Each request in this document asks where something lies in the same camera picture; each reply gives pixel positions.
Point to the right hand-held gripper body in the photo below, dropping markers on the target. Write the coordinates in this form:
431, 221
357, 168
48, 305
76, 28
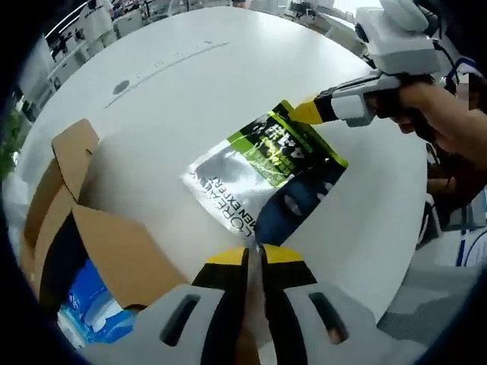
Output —
399, 42

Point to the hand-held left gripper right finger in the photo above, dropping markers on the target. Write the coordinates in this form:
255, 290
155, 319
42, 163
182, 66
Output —
300, 300

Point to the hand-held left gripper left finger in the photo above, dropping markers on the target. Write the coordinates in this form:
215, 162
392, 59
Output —
190, 315

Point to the blue tissue pack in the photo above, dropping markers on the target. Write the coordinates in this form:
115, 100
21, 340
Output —
99, 311

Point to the brown cardboard shoe box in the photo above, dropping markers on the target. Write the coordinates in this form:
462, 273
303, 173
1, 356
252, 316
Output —
125, 247

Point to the silver green foil pouch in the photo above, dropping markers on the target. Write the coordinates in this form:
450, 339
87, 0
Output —
258, 171

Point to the person's right hand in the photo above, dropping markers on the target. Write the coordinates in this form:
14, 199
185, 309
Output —
422, 110

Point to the rows of white office desks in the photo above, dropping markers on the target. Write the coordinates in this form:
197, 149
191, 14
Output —
127, 26

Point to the green potted plant white pot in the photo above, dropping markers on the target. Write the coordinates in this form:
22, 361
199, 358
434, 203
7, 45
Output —
9, 144

